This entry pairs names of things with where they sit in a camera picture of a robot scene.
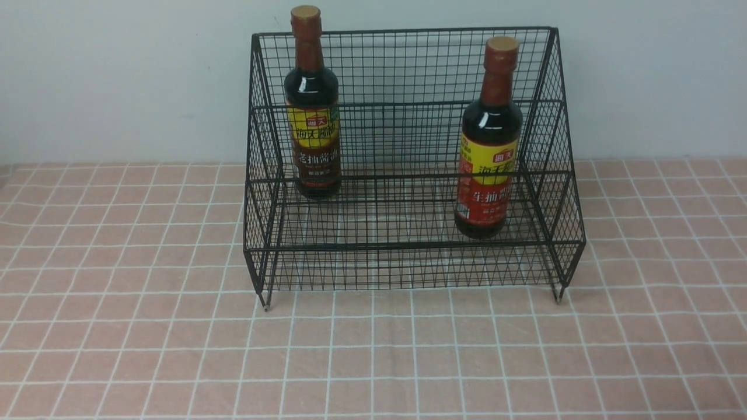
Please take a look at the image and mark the black wire mesh shelf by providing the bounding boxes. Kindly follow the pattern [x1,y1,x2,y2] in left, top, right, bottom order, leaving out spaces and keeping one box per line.
[243,26,587,309]

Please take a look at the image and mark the red label soy sauce bottle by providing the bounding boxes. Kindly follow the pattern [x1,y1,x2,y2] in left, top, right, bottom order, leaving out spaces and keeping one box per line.
[454,36,523,239]

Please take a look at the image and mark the pink checkered tablecloth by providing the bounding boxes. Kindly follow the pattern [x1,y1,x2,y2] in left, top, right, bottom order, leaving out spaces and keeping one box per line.
[2,159,745,419]

